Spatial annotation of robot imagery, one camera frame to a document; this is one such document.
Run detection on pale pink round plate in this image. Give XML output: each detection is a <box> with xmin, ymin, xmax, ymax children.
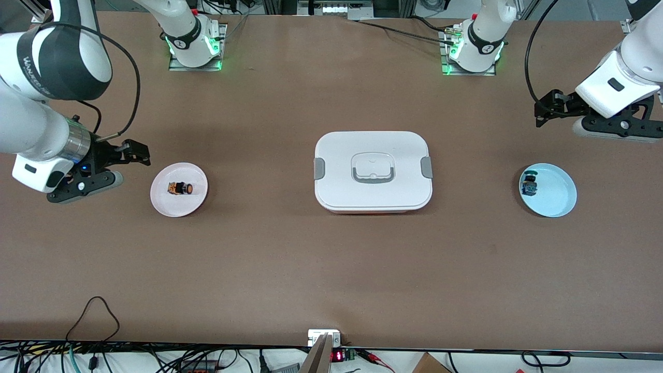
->
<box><xmin>150</xmin><ymin>162</ymin><xmax>209</xmax><ymax>218</ymax></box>

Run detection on light blue round plate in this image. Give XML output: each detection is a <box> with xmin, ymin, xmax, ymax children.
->
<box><xmin>520</xmin><ymin>163</ymin><xmax>578</xmax><ymax>218</ymax></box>

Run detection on white lidded pink container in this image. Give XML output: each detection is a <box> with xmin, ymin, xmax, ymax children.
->
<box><xmin>314</xmin><ymin>131</ymin><xmax>433</xmax><ymax>214</ymax></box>

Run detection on white labelled equipment box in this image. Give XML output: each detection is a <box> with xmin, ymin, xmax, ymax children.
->
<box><xmin>298</xmin><ymin>0</ymin><xmax>374</xmax><ymax>21</ymax></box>

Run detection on small white socket box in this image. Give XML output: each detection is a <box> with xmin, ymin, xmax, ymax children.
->
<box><xmin>308</xmin><ymin>329</ymin><xmax>342</xmax><ymax>348</ymax></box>

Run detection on wooden slat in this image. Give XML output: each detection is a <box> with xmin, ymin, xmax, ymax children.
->
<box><xmin>299</xmin><ymin>333</ymin><xmax>335</xmax><ymax>373</ymax></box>

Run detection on brown cardboard box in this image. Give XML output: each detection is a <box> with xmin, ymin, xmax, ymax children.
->
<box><xmin>412</xmin><ymin>352</ymin><xmax>452</xmax><ymax>373</ymax></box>

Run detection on red test lead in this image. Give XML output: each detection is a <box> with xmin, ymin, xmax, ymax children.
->
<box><xmin>357</xmin><ymin>350</ymin><xmax>395</xmax><ymax>373</ymax></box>

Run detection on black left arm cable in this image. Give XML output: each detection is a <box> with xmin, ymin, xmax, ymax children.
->
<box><xmin>524</xmin><ymin>0</ymin><xmax>561</xmax><ymax>112</ymax></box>

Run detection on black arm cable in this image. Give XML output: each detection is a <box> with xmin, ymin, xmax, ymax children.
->
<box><xmin>49</xmin><ymin>22</ymin><xmax>141</xmax><ymax>143</ymax></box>
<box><xmin>524</xmin><ymin>0</ymin><xmax>561</xmax><ymax>112</ymax></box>

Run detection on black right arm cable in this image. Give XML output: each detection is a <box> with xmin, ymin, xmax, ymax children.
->
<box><xmin>49</xmin><ymin>22</ymin><xmax>141</xmax><ymax>143</ymax></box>

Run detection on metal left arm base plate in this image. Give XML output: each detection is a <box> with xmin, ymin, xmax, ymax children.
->
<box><xmin>440</xmin><ymin>26</ymin><xmax>498</xmax><ymax>77</ymax></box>

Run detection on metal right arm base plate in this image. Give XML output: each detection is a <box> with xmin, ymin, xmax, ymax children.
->
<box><xmin>168</xmin><ymin>23</ymin><xmax>228</xmax><ymax>72</ymax></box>

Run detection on thin black looped cable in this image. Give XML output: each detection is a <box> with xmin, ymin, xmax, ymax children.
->
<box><xmin>66</xmin><ymin>296</ymin><xmax>121</xmax><ymax>342</ymax></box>

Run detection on short aluminium frame rail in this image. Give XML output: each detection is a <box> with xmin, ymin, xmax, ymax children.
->
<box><xmin>30</xmin><ymin>0</ymin><xmax>52</xmax><ymax>24</ymax></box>

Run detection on black cable across table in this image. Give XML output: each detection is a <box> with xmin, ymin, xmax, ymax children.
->
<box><xmin>352</xmin><ymin>16</ymin><xmax>459</xmax><ymax>45</ymax></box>

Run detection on tangled black floor cables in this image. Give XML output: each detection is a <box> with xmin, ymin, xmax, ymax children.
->
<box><xmin>0</xmin><ymin>339</ymin><xmax>311</xmax><ymax>373</ymax></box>

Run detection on black oval coiled cable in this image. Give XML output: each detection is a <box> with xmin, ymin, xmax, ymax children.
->
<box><xmin>521</xmin><ymin>351</ymin><xmax>571</xmax><ymax>368</ymax></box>

